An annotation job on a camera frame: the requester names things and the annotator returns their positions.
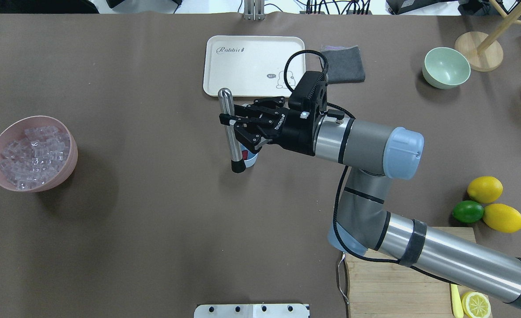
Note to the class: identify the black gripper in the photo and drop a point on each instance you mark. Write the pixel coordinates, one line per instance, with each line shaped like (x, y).
(295, 135)

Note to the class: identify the steel muddler black tip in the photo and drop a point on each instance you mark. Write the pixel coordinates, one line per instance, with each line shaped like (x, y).
(226, 101)

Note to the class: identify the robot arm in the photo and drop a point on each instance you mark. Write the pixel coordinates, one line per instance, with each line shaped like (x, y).
(393, 182)

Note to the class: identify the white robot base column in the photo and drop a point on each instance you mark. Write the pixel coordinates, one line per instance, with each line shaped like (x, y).
(258, 310)

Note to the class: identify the light blue plastic cup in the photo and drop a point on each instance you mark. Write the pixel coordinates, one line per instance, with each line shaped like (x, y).
(251, 158)

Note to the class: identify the pile of clear ice cubes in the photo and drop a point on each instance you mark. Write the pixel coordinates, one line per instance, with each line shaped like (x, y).
(35, 159)

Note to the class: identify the wooden cup tree stand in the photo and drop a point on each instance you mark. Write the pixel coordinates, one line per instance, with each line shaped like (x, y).
(482, 51)

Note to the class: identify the cream serving tray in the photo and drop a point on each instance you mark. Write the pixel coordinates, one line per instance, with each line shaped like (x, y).
(252, 66)

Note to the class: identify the grey folded cloth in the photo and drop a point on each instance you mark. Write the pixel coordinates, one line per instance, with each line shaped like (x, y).
(344, 65)

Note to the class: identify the mint green bowl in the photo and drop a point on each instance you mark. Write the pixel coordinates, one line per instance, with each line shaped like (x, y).
(445, 68)

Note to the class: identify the pink bowl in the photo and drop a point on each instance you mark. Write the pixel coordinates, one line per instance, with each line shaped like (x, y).
(16, 132)

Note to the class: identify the green lime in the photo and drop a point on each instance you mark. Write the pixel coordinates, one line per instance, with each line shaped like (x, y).
(468, 211)

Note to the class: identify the yellow lemon near scoop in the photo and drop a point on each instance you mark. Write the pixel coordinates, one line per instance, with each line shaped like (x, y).
(485, 189)

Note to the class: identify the yellow plastic knife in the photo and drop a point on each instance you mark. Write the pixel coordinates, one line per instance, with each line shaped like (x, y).
(456, 306)

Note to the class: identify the lower lemon half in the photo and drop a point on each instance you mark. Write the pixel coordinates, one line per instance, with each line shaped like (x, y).
(476, 305)

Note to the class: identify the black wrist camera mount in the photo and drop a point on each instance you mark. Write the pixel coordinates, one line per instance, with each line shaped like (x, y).
(309, 97)

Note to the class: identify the aluminium frame post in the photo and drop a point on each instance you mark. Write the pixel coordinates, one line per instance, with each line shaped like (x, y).
(254, 10)

